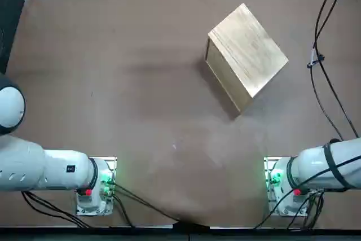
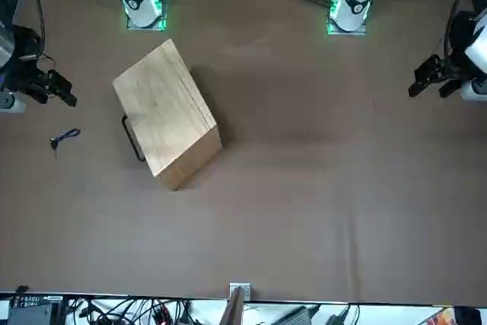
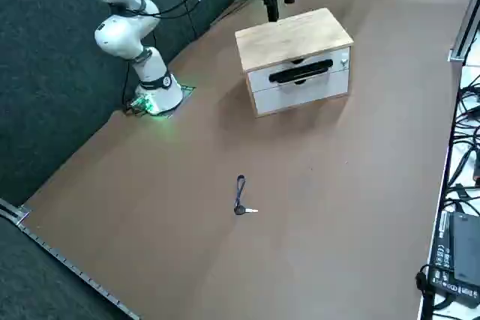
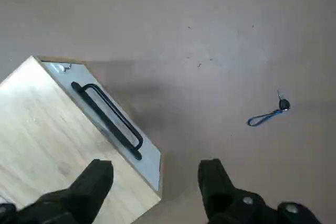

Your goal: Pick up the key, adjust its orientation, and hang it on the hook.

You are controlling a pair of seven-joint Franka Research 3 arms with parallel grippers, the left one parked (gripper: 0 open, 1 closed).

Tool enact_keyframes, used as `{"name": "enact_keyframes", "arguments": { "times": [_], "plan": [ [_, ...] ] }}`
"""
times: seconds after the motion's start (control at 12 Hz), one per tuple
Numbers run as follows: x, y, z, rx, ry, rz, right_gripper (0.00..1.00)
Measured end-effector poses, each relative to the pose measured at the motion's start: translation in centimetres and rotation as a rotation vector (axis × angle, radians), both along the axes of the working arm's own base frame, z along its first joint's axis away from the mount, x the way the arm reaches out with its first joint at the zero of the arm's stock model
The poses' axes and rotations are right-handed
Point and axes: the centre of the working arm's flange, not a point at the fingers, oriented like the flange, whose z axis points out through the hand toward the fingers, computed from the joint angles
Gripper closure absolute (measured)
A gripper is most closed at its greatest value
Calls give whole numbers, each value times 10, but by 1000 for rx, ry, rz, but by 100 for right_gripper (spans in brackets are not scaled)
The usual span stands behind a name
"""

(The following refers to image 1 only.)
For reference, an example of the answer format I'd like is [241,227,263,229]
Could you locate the black left arm base cables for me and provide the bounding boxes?
[112,183,181,224]

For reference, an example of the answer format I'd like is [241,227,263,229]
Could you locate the wooden box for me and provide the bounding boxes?
[205,3,289,117]

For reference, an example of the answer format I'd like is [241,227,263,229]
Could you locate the white cable connector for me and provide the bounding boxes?
[306,43,325,69]

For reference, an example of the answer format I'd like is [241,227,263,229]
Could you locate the black equipment case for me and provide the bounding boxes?
[0,0,37,74]

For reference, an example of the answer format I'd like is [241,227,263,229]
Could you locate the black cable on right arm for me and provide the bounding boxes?
[253,139,361,229]

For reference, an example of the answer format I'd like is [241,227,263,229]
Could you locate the black cable across table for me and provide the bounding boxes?
[314,42,359,139]
[309,0,347,142]

